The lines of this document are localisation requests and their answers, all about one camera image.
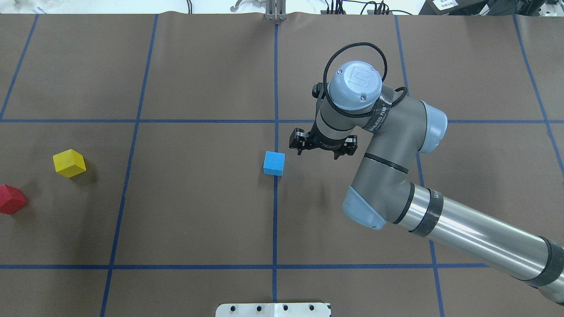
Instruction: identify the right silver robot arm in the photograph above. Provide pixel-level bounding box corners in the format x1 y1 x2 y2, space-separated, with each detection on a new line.
289 61 564 305

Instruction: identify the white camera stand column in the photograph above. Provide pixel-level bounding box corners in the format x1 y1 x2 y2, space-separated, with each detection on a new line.
215 302 332 317

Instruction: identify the blue cube block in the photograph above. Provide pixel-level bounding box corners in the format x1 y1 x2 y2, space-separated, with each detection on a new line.
263 151 286 177

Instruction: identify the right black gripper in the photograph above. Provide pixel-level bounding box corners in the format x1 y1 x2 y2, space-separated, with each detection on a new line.
289 125 358 160

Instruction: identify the aluminium frame post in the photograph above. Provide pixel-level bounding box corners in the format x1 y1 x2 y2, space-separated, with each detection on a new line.
264 0 287 21

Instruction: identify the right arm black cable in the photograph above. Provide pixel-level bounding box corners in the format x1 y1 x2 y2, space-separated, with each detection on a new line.
323 42 409 118

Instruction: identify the yellow cube block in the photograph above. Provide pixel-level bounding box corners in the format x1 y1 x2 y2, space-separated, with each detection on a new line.
52 149 87 178

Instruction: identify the brown paper table mat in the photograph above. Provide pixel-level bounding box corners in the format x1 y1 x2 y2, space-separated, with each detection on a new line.
1 12 563 317

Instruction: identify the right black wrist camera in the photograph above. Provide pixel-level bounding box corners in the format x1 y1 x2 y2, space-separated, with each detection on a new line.
312 82 328 100

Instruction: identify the red cube block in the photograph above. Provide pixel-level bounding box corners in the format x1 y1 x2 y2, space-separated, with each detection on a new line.
0 184 27 215

